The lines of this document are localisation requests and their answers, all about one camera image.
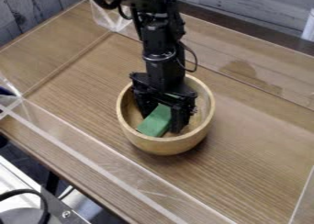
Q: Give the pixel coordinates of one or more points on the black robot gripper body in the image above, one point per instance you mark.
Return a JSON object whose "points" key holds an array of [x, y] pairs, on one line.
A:
{"points": [[164, 79]]}

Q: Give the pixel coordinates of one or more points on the brown wooden bowl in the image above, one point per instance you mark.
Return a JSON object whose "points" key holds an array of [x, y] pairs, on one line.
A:
{"points": [[170, 144]]}

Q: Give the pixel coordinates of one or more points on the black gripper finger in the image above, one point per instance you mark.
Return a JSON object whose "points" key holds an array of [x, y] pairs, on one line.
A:
{"points": [[179, 118], [146, 102]]}

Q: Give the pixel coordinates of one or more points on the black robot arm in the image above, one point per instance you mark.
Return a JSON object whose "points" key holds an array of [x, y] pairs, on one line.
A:
{"points": [[158, 23]]}

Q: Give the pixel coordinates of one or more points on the grey metal bracket with screw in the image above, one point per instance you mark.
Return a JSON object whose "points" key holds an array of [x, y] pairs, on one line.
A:
{"points": [[60, 213]]}

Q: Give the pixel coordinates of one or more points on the white post at right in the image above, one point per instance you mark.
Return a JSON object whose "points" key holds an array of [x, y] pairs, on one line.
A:
{"points": [[307, 35]]}

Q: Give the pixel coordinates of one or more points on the black table leg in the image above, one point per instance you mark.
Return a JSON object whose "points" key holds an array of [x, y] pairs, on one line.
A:
{"points": [[52, 183]]}

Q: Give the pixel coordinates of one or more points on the green rectangular block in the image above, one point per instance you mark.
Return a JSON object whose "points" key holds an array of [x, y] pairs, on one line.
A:
{"points": [[156, 123]]}

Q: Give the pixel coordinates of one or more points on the clear acrylic table barrier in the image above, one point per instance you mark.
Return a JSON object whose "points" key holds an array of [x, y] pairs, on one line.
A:
{"points": [[241, 166]]}

